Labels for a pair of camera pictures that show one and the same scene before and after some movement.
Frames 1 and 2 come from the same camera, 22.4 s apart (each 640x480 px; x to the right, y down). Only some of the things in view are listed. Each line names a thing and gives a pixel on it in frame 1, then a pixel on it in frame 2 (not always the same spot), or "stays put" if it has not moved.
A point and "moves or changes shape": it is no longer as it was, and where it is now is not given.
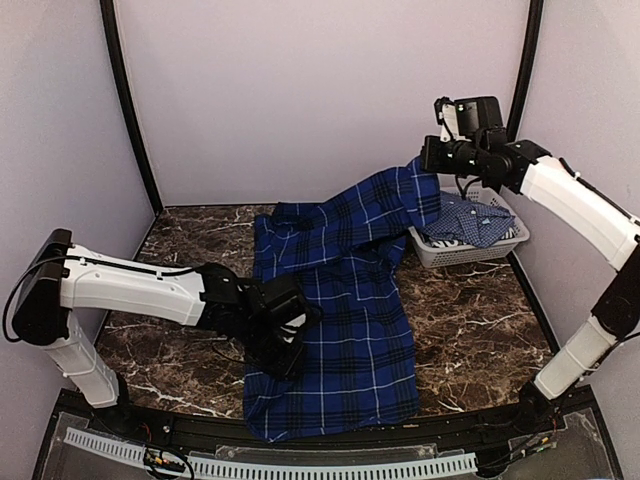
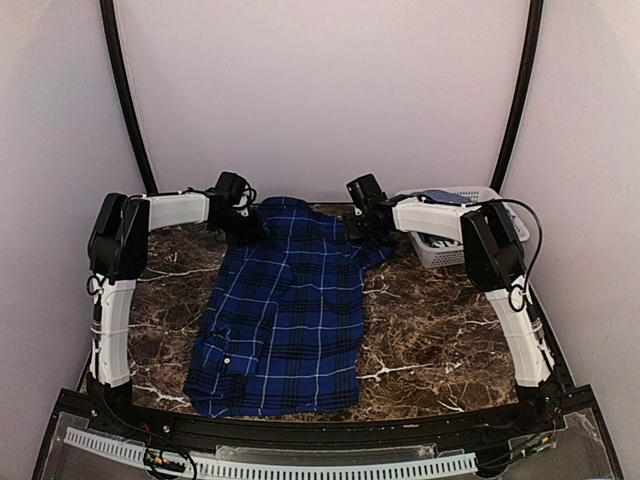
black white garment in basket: [444, 242] stays put
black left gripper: [285, 370] → [255, 234]
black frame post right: [528, 55] stays put
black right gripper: [431, 157] → [353, 231]
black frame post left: [116, 56] stays put
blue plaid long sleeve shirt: [345, 253] moves or changes shape
